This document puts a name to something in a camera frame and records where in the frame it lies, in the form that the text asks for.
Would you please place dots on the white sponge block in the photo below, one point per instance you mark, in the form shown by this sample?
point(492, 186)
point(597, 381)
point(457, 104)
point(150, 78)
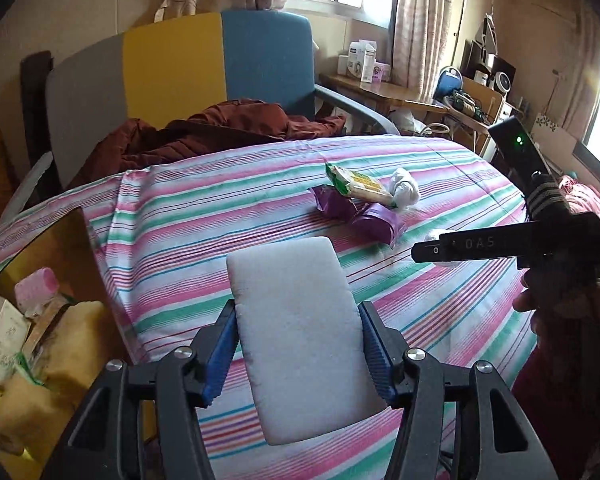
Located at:
point(300, 340)

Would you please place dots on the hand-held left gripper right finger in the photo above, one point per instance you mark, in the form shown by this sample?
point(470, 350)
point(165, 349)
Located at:
point(377, 355)

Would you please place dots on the white carton box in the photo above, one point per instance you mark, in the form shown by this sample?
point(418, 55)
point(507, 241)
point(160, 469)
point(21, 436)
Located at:
point(365, 60)

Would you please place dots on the purple wrapper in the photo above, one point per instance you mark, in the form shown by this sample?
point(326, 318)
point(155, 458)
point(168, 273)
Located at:
point(332, 201)
point(380, 222)

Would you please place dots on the blue folding chair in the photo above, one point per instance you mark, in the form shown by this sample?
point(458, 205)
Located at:
point(447, 85)

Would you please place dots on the red floral blanket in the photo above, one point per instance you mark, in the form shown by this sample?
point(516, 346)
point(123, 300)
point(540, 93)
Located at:
point(587, 200)

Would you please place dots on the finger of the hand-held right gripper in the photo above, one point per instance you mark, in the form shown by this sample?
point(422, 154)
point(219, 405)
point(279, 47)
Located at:
point(470, 246)

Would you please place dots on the white plastic bag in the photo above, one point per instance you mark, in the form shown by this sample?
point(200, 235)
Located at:
point(402, 117)

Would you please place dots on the white crumpled plastic wad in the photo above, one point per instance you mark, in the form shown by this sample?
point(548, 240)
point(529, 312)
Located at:
point(405, 189)

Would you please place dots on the white round fan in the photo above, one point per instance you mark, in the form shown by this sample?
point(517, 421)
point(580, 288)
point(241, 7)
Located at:
point(502, 84)

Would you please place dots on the wooden desk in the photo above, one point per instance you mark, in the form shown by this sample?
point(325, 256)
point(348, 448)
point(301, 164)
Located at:
point(380, 95)

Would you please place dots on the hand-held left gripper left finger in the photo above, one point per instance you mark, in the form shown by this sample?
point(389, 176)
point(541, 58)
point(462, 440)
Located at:
point(220, 355)

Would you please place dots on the striped pink green blanket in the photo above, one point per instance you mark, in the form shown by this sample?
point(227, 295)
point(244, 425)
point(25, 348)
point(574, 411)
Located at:
point(205, 220)

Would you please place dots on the thick yellow sponge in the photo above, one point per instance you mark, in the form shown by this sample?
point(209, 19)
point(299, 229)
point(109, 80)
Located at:
point(55, 375)

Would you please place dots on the grey yellow blue armchair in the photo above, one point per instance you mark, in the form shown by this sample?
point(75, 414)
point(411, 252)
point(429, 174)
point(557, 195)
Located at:
point(180, 70)

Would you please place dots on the person's right hand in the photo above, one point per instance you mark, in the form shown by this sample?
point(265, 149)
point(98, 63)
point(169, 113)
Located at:
point(530, 302)

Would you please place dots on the green cracker packet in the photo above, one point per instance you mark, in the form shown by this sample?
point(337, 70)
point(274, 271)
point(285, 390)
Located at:
point(362, 185)

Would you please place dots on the rust brown jacket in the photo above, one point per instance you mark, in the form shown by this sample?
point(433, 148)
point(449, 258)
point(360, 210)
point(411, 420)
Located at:
point(220, 130)

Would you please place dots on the gold box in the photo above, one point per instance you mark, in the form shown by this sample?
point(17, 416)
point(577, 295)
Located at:
point(65, 240)

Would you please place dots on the long cracker packet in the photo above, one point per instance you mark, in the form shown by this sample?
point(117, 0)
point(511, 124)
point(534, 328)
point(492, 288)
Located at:
point(45, 327)

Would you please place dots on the purple carton box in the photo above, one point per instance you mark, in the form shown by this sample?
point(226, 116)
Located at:
point(382, 72)

